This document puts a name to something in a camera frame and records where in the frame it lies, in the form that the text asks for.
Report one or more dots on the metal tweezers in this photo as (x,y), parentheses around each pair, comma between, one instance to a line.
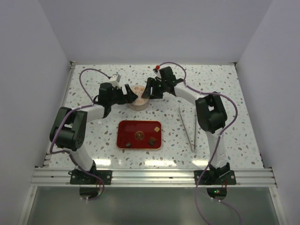
(192,145)

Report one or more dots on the black base bracket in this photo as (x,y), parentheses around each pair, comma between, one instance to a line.
(214,178)
(79,177)

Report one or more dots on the dark square chocolate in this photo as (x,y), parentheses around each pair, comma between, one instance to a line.
(128,145)

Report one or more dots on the black right base bracket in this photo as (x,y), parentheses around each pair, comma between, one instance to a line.
(214,178)

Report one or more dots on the round metal tin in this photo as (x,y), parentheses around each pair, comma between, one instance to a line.
(139,104)

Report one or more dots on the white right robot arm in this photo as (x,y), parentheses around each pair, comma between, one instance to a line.
(210,112)

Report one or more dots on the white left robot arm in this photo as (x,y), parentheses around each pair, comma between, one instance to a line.
(68,131)

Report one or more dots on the black left base bracket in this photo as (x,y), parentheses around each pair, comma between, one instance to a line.
(79,177)

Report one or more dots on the aluminium mounting rail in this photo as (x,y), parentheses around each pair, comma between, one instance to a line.
(177,178)

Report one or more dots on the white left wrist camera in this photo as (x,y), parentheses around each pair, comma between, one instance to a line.
(114,80)

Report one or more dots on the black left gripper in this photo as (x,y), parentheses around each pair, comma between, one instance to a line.
(130,97)

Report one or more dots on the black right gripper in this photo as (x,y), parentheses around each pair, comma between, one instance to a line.
(151,83)

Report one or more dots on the round metal tin lid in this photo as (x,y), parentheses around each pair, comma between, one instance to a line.
(138,89)

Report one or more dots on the red rectangular tray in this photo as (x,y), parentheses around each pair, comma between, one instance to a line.
(138,133)

